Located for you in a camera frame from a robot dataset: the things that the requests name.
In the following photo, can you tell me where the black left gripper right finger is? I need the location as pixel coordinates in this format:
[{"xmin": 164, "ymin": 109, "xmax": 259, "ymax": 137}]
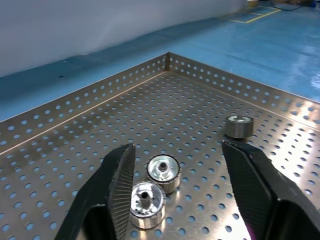
[{"xmin": 221, "ymin": 139, "xmax": 320, "ymax": 240}]

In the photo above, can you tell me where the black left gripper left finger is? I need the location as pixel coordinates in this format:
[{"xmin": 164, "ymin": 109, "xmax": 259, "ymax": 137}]
[{"xmin": 54, "ymin": 143, "xmax": 137, "ymax": 240}]

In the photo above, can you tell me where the metal roller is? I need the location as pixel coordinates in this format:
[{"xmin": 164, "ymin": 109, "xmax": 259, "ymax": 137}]
[
  {"xmin": 224, "ymin": 115, "xmax": 255, "ymax": 140},
  {"xmin": 128, "ymin": 181, "xmax": 167, "ymax": 230},
  {"xmin": 145, "ymin": 154, "xmax": 181, "ymax": 195}
]

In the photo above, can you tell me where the perforated steel tray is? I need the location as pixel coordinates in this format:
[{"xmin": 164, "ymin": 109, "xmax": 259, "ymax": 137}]
[{"xmin": 0, "ymin": 51, "xmax": 320, "ymax": 240}]

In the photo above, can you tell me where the blue plastic table cover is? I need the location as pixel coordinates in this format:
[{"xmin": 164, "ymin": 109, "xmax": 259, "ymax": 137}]
[{"xmin": 0, "ymin": 0, "xmax": 320, "ymax": 123}]

